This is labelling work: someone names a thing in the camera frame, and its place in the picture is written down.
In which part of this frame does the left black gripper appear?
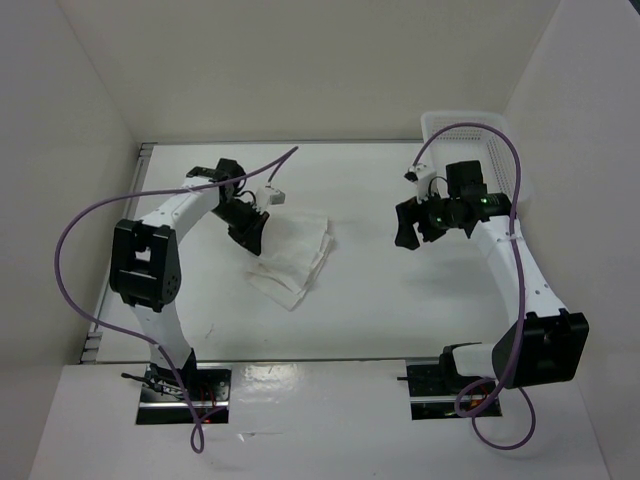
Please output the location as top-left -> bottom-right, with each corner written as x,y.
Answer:
212,198 -> 270,256

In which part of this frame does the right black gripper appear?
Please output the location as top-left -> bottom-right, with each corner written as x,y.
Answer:
395,185 -> 462,250

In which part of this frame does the white pleated skirt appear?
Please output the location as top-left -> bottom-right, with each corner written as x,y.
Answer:
245,212 -> 333,311

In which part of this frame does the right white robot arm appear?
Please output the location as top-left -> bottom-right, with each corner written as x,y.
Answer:
395,160 -> 589,393

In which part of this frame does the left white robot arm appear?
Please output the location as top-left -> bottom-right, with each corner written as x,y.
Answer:
109,158 -> 269,400

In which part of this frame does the white plastic mesh basket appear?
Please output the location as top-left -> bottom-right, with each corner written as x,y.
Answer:
421,110 -> 516,200

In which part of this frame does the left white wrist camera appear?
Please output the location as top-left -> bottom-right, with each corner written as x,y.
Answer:
255,185 -> 286,210

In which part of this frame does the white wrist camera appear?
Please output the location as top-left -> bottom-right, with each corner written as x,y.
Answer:
255,185 -> 286,210
404,163 -> 437,203

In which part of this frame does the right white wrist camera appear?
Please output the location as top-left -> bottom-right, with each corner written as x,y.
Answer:
404,163 -> 437,203

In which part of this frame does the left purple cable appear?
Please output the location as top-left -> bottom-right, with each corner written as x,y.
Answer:
53,144 -> 300,454

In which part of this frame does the purple cable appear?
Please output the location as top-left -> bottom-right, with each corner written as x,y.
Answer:
53,144 -> 300,454
410,122 -> 536,449

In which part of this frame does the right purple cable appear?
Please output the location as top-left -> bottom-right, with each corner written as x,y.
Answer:
410,122 -> 536,449

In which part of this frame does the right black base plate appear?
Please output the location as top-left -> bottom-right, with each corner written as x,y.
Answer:
397,358 -> 502,421

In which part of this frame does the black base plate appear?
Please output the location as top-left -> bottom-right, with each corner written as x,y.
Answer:
119,363 -> 235,426
397,358 -> 502,421

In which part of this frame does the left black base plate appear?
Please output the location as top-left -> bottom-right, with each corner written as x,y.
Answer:
119,363 -> 235,426

